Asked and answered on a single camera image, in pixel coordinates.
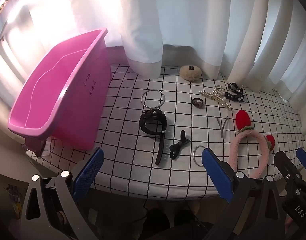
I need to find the white sheer curtain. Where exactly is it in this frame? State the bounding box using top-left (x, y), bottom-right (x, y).
top-left (0, 0), bottom-right (228, 79)

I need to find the small silver bangle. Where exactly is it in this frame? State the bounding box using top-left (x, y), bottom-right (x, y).
top-left (193, 145), bottom-right (206, 167)

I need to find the pink plush strawberry headband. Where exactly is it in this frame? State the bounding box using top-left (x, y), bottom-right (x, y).
top-left (229, 110), bottom-right (275, 179)

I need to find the pearl claw hair clip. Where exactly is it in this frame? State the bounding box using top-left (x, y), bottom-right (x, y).
top-left (212, 85), bottom-right (225, 98)

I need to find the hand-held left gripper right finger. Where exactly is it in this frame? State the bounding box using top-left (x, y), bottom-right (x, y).
top-left (201, 147), bottom-right (288, 240)

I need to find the silver metal hair clip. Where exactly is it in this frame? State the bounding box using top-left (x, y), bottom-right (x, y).
top-left (216, 117), bottom-right (229, 138)

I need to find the black bow hair clip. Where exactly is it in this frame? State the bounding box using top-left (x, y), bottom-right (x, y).
top-left (225, 82), bottom-right (245, 102)

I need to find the long pearl hair clip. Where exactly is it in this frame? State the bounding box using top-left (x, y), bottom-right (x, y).
top-left (199, 90), bottom-right (231, 110)

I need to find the black-checked white tablecloth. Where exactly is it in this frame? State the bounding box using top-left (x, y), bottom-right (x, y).
top-left (26, 62), bottom-right (306, 202)

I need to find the cream pleated curtain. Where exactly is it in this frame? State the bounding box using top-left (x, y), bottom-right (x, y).
top-left (218, 0), bottom-right (306, 100)

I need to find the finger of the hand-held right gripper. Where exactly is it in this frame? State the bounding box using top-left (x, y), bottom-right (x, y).
top-left (296, 147), bottom-right (306, 174)
top-left (274, 151), bottom-right (306, 188)

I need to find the pink plastic basin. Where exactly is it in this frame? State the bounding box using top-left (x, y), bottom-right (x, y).
top-left (7, 28), bottom-right (112, 157)

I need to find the beige plush hair clip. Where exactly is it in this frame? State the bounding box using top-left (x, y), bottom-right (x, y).
top-left (179, 65), bottom-right (203, 82)

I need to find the large silver bangle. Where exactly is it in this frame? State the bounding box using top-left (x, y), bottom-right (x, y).
top-left (141, 89), bottom-right (166, 109)

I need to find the grey knotted hair tie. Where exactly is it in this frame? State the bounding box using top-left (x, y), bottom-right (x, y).
top-left (191, 97), bottom-right (204, 110)

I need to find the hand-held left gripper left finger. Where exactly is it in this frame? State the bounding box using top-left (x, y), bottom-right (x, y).
top-left (19, 147), bottom-right (105, 240)

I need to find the black knotted hair tie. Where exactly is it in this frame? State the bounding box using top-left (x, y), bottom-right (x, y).
top-left (169, 130), bottom-right (190, 159)

